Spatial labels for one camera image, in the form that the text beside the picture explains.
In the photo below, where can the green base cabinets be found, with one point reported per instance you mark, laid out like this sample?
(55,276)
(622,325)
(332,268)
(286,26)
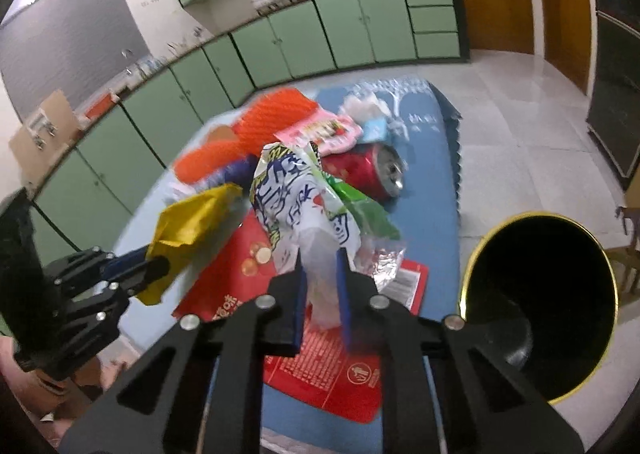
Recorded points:
(300,43)

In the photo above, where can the red soda can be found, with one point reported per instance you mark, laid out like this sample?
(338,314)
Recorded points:
(357,171)

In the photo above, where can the black bin with gold rim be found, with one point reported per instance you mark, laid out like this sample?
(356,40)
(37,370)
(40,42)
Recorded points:
(540,274)

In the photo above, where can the open cardboard box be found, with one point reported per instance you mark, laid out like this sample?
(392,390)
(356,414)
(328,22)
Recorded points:
(55,108)

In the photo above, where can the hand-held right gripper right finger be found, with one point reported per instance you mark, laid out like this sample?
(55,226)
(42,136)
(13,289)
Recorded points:
(342,294)

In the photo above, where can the grey window blind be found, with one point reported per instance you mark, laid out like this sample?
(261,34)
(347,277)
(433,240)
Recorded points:
(65,33)

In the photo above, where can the black cabinet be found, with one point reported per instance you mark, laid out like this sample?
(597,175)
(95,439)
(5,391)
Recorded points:
(615,98)

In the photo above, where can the pink snack packet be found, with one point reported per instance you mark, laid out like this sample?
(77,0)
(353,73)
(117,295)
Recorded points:
(330,131)

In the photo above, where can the white crumpled tissue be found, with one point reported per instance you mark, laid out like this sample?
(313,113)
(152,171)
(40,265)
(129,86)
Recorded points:
(362,103)

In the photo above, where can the person's left forearm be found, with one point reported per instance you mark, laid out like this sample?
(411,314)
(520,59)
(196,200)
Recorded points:
(85,374)

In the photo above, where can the large red flat bag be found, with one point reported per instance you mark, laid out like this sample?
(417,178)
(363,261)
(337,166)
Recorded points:
(250,254)

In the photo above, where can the yellow wrapper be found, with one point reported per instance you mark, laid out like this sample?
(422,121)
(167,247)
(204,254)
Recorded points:
(190,219)

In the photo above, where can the red container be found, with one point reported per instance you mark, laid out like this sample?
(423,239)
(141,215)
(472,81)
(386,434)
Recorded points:
(100,106)

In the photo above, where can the light blue small packet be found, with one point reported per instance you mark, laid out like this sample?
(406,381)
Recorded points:
(375,128)

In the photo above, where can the white blue green snack bag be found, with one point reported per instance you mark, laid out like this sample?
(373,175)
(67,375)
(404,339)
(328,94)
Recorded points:
(290,194)

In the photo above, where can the wooden chair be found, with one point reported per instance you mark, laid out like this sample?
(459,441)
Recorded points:
(631,259)

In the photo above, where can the large orange foam fruit net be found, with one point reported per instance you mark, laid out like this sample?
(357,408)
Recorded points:
(277,116)

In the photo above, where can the purple wrapper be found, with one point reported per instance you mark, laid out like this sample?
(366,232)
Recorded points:
(235,171)

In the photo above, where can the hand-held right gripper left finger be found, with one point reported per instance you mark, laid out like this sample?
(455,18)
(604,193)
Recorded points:
(301,294)

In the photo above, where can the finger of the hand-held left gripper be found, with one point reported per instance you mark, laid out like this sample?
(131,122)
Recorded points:
(127,261)
(150,271)

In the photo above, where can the small orange foam fruit net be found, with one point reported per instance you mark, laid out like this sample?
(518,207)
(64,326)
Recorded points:
(210,158)

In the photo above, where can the clear plastic wrapper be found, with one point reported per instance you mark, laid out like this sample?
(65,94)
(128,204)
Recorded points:
(382,259)

